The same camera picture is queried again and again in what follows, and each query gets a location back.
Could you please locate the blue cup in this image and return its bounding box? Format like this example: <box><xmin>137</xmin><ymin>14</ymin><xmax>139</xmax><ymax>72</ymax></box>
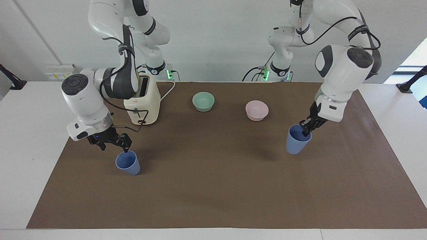
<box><xmin>286</xmin><ymin>125</ymin><xmax>313</xmax><ymax>155</ymax></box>
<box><xmin>115</xmin><ymin>150</ymin><xmax>141</xmax><ymax>176</ymax></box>

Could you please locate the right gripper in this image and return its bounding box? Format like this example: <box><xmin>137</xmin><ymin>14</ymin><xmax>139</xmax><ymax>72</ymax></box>
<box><xmin>87</xmin><ymin>127</ymin><xmax>133</xmax><ymax>154</ymax></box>

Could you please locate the white toaster cable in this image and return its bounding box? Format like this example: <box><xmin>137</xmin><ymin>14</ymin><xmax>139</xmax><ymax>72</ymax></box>
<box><xmin>154</xmin><ymin>79</ymin><xmax>176</xmax><ymax>101</ymax></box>

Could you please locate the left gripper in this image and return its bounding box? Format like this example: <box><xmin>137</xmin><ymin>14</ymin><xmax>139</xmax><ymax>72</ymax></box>
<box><xmin>300</xmin><ymin>101</ymin><xmax>328</xmax><ymax>137</ymax></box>

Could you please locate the black stand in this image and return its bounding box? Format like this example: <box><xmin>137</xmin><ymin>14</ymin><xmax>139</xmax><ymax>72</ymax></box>
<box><xmin>396</xmin><ymin>65</ymin><xmax>427</xmax><ymax>93</ymax></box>
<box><xmin>0</xmin><ymin>63</ymin><xmax>27</xmax><ymax>91</ymax></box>

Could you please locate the pink bowl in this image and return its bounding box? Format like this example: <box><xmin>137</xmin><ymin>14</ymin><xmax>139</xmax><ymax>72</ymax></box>
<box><xmin>245</xmin><ymin>100</ymin><xmax>269</xmax><ymax>122</ymax></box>

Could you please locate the cream toaster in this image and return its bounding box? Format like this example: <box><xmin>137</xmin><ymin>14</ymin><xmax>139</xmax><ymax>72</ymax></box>
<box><xmin>124</xmin><ymin>75</ymin><xmax>161</xmax><ymax>126</ymax></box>

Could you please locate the black cable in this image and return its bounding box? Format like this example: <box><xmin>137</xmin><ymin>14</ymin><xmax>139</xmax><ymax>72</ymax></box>
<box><xmin>99</xmin><ymin>25</ymin><xmax>149</xmax><ymax>134</ymax></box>
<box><xmin>298</xmin><ymin>6</ymin><xmax>381</xmax><ymax>51</ymax></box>
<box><xmin>242</xmin><ymin>52</ymin><xmax>276</xmax><ymax>82</ymax></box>

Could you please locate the green bowl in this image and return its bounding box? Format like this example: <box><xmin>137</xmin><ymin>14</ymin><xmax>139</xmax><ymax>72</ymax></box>
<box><xmin>192</xmin><ymin>92</ymin><xmax>215</xmax><ymax>112</ymax></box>

